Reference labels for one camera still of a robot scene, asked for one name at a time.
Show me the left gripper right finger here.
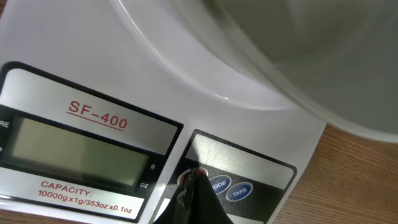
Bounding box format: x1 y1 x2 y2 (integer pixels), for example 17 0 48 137
189 170 233 224

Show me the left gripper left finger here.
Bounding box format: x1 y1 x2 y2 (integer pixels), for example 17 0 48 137
154 174 195 224

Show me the white digital kitchen scale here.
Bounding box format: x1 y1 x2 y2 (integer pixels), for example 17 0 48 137
1 1 326 223

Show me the white bowl on scale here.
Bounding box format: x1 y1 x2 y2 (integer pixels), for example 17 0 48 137
175 0 397 142

